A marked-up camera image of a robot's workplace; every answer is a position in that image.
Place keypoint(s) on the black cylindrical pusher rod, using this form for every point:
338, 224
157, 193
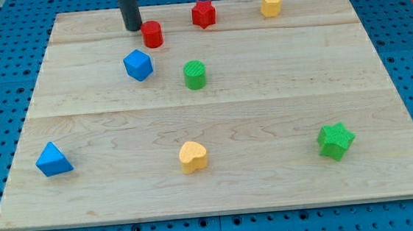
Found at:
130, 14

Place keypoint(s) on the blue triangle block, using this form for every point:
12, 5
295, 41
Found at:
52, 161

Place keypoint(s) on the red cylinder block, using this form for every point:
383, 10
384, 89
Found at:
152, 34

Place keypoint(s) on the yellow hexagon block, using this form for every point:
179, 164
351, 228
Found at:
270, 8

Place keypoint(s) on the green star block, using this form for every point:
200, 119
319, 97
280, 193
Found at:
335, 140

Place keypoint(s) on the yellow heart block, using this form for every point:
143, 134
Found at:
193, 156

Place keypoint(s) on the light wooden board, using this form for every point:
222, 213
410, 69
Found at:
272, 83

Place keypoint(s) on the red star block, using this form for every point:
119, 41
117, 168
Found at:
203, 14

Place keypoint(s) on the green cylinder block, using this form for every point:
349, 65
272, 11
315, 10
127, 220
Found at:
194, 74

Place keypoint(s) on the blue cube block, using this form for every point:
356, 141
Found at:
138, 65

